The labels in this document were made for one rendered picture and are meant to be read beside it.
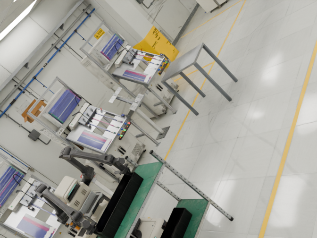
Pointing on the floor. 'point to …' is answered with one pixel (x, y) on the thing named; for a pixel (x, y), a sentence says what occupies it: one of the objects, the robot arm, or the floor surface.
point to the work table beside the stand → (187, 60)
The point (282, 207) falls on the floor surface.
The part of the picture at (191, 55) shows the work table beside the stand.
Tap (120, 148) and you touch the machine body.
